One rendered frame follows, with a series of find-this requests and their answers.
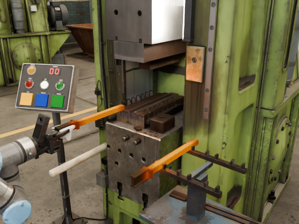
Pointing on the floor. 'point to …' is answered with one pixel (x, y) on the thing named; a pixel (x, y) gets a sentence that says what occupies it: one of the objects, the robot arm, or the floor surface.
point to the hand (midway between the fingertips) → (70, 124)
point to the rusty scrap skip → (83, 37)
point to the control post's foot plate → (70, 220)
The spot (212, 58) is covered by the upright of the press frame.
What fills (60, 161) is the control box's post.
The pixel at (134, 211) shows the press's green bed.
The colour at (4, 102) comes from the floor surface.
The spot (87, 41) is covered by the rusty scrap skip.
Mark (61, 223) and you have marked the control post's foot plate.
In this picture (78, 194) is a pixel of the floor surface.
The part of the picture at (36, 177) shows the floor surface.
